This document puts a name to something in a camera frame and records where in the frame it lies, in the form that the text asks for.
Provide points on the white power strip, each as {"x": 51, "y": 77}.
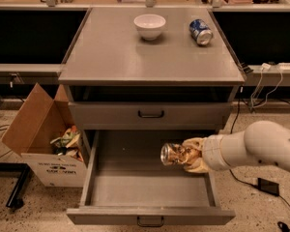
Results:
{"x": 284, "y": 66}

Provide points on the crushed orange can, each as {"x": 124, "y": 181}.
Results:
{"x": 172, "y": 154}

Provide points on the black table leg base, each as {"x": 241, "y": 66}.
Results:
{"x": 19, "y": 172}

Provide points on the closed grey top drawer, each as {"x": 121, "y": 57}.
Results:
{"x": 176, "y": 116}

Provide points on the white ceramic bowl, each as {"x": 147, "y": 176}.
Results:
{"x": 149, "y": 26}

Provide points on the blue soda can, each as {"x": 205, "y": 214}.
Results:
{"x": 201, "y": 32}

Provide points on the black power adapter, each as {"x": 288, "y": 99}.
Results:
{"x": 268, "y": 186}

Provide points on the cardboard box with trash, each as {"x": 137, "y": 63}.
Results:
{"x": 40, "y": 120}

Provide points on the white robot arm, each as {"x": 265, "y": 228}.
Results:
{"x": 261, "y": 143}

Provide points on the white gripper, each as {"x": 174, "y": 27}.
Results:
{"x": 213, "y": 153}

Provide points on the open grey middle drawer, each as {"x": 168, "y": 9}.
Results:
{"x": 127, "y": 184}

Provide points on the grey drawer cabinet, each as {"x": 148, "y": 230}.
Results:
{"x": 110, "y": 62}

